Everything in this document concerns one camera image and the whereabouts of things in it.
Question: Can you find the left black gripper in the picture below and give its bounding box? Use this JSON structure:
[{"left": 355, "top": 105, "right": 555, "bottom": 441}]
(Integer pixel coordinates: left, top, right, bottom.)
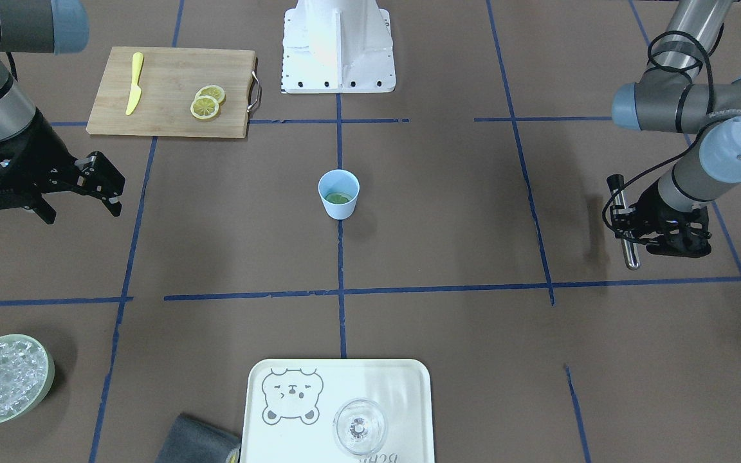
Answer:
[{"left": 610, "top": 182, "right": 711, "bottom": 258}]

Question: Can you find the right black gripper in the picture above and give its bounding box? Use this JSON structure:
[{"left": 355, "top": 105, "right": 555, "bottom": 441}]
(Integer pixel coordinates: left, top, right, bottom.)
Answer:
[{"left": 0, "top": 109, "right": 125, "bottom": 225}]

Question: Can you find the metal muddler rod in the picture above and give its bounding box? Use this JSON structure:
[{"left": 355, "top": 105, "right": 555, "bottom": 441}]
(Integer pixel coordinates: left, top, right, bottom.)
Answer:
[{"left": 607, "top": 174, "right": 641, "bottom": 271}]

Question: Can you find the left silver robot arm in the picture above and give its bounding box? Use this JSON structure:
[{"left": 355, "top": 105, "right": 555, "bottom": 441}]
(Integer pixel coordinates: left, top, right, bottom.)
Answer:
[{"left": 602, "top": 1, "right": 741, "bottom": 269}]

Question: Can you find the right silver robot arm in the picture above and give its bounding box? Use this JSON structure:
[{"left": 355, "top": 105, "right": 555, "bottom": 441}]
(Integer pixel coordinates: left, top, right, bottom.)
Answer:
[{"left": 0, "top": 1, "right": 125, "bottom": 224}]

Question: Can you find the light blue cup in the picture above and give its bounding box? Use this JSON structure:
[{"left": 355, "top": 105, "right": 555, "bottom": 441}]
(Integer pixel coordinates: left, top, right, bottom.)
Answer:
[{"left": 318, "top": 169, "right": 361, "bottom": 221}]

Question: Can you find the yellow plastic knife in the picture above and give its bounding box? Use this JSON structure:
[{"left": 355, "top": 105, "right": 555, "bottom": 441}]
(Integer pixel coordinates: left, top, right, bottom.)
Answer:
[{"left": 125, "top": 52, "right": 144, "bottom": 116}]

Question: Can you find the bamboo cutting board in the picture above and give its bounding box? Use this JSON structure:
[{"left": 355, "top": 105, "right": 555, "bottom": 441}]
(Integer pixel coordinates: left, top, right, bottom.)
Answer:
[{"left": 86, "top": 46, "right": 258, "bottom": 140}]

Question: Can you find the green bowl of ice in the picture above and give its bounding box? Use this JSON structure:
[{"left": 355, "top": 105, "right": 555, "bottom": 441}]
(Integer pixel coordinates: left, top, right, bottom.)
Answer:
[{"left": 0, "top": 334, "right": 55, "bottom": 424}]

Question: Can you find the grey folded cloth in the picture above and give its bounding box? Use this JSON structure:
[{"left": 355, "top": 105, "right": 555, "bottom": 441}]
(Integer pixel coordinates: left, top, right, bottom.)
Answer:
[{"left": 155, "top": 413, "right": 241, "bottom": 462}]

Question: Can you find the cream bear tray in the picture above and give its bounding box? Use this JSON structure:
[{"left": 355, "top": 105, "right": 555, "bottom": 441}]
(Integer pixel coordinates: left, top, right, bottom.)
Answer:
[{"left": 239, "top": 359, "right": 435, "bottom": 462}]

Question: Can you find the clear wine glass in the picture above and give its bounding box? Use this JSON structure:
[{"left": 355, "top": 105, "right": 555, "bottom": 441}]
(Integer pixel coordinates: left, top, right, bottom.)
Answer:
[{"left": 333, "top": 398, "right": 389, "bottom": 459}]

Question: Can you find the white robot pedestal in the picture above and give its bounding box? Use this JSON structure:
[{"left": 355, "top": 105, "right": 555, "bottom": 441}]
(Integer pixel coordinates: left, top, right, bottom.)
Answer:
[{"left": 280, "top": 1, "right": 397, "bottom": 95}]

